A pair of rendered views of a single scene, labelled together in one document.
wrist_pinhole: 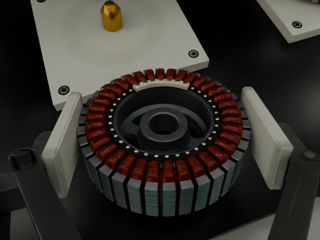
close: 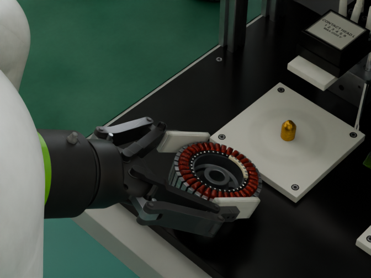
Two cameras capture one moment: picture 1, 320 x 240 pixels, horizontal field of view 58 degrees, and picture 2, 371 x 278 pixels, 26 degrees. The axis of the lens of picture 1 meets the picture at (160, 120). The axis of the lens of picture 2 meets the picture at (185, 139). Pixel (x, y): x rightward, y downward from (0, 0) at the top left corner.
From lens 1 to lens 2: 0.83 m
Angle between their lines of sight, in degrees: 38
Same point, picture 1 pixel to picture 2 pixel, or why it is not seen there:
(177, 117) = (224, 180)
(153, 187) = (178, 174)
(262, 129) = (227, 199)
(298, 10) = not seen: outside the picture
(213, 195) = not seen: hidden behind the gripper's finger
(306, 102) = (306, 268)
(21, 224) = not seen: hidden behind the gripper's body
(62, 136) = (179, 134)
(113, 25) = (282, 135)
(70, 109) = (195, 134)
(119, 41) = (276, 145)
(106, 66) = (252, 148)
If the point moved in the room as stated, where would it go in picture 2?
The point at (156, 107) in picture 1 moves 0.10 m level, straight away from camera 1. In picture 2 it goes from (231, 176) to (298, 149)
